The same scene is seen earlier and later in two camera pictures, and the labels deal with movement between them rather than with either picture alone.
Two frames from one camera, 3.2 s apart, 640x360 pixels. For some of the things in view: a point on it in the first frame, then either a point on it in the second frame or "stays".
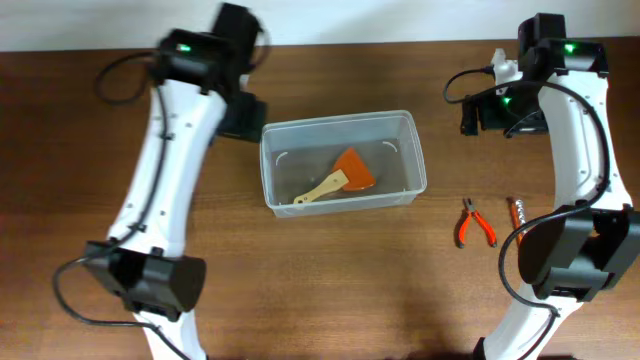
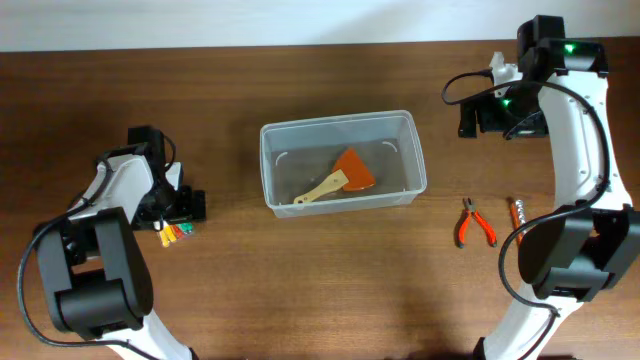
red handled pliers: x=472 y=212 stays
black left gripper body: x=245 y=118 to x=189 y=208
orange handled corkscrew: x=517 y=216 stays
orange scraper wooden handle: x=351 y=172 stays
